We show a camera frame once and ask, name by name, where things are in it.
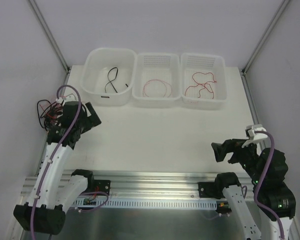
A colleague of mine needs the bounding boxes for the black and red cables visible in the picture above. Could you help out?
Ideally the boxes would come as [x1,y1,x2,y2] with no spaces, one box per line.
[36,99,65,131]

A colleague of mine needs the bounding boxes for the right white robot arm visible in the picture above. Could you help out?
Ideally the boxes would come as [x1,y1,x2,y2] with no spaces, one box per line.
[211,136,296,240]

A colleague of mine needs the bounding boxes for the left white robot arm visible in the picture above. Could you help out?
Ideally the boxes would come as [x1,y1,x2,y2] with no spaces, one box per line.
[13,101,102,235]

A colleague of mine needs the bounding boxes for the solid white plastic bin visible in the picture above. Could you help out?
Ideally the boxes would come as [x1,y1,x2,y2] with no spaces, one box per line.
[79,48,137,107]

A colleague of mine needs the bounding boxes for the right white perforated basket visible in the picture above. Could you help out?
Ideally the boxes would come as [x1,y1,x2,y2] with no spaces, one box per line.
[180,52,228,110]

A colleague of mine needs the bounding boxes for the white perforated basket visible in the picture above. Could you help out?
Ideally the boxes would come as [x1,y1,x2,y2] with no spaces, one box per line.
[132,52,181,108]
[180,52,228,110]

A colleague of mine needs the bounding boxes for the middle white perforated basket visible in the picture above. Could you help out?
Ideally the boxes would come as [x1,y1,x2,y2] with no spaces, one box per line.
[132,52,181,108]

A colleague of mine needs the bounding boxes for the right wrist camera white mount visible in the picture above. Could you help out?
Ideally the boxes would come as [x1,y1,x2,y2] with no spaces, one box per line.
[241,124,268,148]

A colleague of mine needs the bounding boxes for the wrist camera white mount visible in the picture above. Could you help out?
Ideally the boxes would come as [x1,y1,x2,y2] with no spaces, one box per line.
[55,93,77,104]
[241,124,268,148]

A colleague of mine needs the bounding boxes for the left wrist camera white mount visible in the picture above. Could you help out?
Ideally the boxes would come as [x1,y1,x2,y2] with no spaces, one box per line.
[55,93,77,104]

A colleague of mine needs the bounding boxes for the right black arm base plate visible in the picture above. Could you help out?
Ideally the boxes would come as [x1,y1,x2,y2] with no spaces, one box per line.
[197,182,216,198]

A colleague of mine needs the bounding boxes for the thin red wire loop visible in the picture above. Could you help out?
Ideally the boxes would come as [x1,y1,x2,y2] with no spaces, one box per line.
[142,78,173,99]

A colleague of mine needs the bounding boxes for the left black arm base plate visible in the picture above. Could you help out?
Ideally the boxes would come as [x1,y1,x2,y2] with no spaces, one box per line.
[93,179,111,195]

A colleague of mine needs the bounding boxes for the red wire in right basket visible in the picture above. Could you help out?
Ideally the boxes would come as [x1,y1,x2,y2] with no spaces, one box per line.
[184,71,218,103]

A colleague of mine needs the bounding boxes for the aluminium mounting rail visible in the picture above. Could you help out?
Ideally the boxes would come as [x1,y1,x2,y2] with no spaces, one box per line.
[21,169,256,200]

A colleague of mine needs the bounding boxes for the white slotted cable duct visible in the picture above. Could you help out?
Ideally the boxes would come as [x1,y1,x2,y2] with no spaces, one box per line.
[71,198,218,209]

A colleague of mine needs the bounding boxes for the left aluminium frame post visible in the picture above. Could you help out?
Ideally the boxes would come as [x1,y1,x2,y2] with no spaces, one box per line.
[26,0,71,73]

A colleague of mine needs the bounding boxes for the aluminium frame post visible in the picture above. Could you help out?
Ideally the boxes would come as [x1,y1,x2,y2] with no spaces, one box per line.
[26,0,71,73]
[242,0,292,76]

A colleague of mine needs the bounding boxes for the right aluminium frame post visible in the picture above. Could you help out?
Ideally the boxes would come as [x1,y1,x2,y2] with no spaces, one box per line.
[242,0,292,76]

